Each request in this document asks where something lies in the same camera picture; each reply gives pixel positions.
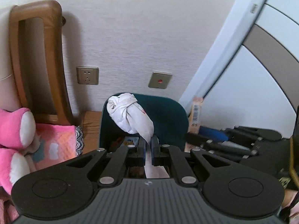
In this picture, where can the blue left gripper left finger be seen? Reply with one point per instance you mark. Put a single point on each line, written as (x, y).
(142, 150)

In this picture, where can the wooden headboard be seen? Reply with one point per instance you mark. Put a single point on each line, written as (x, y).
(35, 42)

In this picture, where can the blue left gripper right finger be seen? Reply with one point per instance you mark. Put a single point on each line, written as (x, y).
(155, 150)

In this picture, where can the white grey door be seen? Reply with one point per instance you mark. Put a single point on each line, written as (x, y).
(250, 75)

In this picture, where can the teal trash bin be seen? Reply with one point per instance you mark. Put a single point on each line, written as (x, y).
(168, 116)

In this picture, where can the pink white bedding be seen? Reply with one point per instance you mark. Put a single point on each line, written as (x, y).
(52, 144)

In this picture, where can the beige snack stick wrapper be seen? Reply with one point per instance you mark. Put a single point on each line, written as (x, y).
(195, 116)

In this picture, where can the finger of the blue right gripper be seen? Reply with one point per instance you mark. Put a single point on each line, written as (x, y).
(213, 134)

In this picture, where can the beige wall power socket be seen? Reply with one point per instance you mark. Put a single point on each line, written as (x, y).
(87, 75)

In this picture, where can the beige switch red button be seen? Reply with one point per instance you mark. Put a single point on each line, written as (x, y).
(159, 80)

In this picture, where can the pink plush toy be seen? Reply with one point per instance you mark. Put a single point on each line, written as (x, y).
(18, 129)

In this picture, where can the white knotted tissue wad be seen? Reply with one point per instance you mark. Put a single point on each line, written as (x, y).
(129, 116)

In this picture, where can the wooden nightstand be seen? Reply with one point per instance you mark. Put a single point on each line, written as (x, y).
(90, 122)

